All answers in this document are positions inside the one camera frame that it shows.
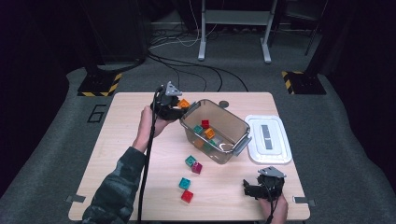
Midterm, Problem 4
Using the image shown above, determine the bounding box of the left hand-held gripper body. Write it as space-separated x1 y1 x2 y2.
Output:
149 81 183 121

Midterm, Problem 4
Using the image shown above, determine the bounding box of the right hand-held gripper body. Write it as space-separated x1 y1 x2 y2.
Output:
257 166 287 202

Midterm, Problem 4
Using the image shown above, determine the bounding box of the green toy block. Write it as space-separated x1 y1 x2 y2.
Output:
204 139 218 153

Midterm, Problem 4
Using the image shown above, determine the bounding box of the brown translucent plastic container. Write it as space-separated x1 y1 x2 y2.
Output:
178 98 252 165

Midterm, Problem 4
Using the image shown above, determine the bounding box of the white container lid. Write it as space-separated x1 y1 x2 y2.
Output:
244 114 293 165

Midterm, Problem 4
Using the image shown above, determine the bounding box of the magenta toy block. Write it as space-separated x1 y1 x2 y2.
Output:
191 161 204 175

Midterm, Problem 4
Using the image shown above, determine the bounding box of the person's right hand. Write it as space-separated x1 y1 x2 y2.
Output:
258 193 290 224

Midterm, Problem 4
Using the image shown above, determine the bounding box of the person's left hand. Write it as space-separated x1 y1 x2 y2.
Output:
132 105 175 154

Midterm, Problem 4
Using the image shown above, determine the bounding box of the grey tape strip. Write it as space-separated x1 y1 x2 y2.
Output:
65 194 87 203
292 195 316 207

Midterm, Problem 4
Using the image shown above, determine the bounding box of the black stand base striped edge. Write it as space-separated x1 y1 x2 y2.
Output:
281 52 327 95
77 63 123 97

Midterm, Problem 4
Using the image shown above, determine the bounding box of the large black case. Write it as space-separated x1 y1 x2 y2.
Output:
78 0 150 64

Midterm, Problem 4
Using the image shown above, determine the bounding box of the dark curtain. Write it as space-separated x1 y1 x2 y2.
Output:
0 0 71 200
323 0 396 188

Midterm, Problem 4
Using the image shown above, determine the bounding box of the long black floor cable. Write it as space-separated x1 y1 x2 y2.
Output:
155 59 181 92
148 52 249 92
148 55 224 92
174 66 208 92

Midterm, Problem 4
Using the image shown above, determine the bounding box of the right hand-held gripper black cable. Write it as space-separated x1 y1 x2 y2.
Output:
265 183 279 224

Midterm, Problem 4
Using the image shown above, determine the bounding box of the hand-held gripper black cable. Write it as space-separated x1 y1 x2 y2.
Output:
136 85 164 224
265 183 279 224

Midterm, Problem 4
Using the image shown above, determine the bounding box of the white floor cable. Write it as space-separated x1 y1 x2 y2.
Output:
148 0 219 49

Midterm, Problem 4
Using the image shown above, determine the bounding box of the grey metal desk frame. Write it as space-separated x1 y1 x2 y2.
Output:
198 0 279 64

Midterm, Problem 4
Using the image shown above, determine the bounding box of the left hand-held gripper black cable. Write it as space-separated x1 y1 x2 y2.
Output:
136 85 164 224

